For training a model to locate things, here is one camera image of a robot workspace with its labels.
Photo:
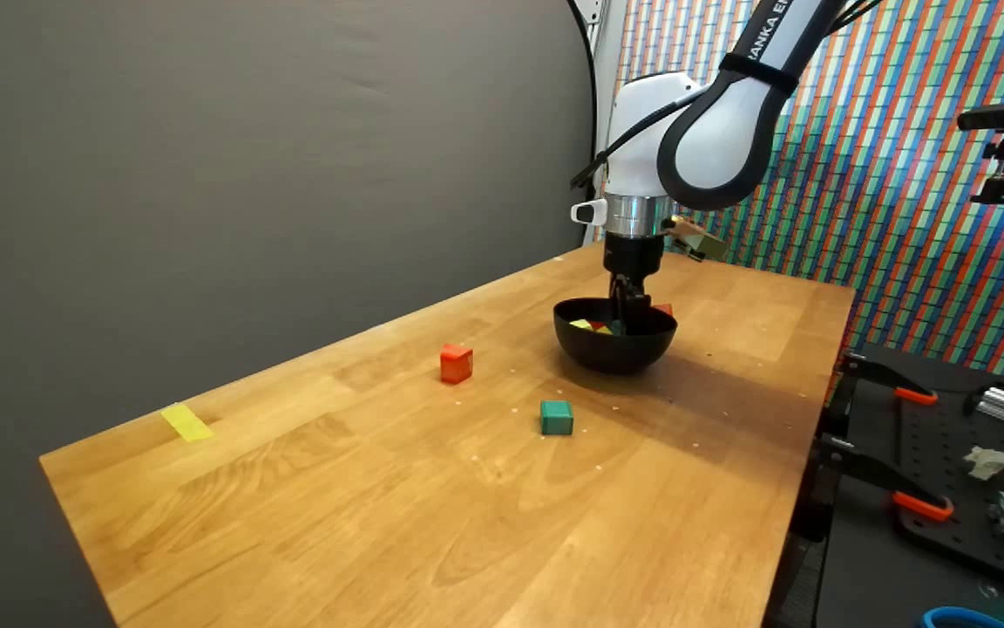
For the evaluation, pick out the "black bowl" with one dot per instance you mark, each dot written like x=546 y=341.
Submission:
x=613 y=354

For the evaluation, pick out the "white crumpled item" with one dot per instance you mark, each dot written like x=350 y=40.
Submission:
x=987 y=462

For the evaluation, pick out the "green wooden cube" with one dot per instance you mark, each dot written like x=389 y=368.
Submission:
x=554 y=416

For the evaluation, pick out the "black pegboard bench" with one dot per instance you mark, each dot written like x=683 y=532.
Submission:
x=874 y=560

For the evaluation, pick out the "yellow tape strip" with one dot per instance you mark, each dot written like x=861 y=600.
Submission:
x=187 y=424

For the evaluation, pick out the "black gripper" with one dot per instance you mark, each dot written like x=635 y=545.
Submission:
x=635 y=252

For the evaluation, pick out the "beige wrist camera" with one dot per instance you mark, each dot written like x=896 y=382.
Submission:
x=696 y=234

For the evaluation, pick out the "grey fabric backdrop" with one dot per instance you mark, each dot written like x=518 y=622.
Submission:
x=174 y=177

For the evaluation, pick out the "red wooden cube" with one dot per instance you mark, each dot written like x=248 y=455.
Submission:
x=453 y=366

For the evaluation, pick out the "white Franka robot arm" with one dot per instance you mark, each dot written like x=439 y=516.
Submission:
x=712 y=152

